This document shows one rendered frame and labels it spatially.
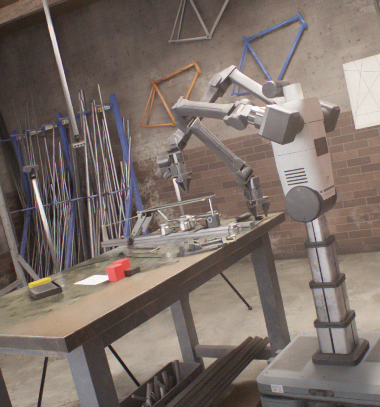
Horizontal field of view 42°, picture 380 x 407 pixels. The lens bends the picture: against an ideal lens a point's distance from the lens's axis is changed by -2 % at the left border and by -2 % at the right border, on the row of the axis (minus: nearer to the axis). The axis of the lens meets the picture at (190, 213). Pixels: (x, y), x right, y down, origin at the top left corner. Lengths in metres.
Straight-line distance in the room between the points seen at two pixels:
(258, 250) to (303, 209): 0.47
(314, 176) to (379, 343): 0.84
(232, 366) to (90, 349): 1.13
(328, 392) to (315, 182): 0.84
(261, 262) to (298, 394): 0.65
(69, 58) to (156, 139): 1.60
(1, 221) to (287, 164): 4.11
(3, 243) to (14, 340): 4.15
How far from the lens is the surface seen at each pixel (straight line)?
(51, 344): 1.41
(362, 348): 2.33
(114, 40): 6.09
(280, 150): 2.06
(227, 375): 2.44
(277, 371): 2.31
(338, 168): 4.87
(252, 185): 2.42
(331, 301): 2.21
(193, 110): 2.18
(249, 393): 2.66
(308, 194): 2.06
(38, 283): 2.07
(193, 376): 2.56
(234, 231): 2.18
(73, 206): 6.20
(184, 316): 2.84
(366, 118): 4.77
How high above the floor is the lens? 1.26
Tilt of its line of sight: 7 degrees down
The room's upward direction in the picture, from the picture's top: 13 degrees counter-clockwise
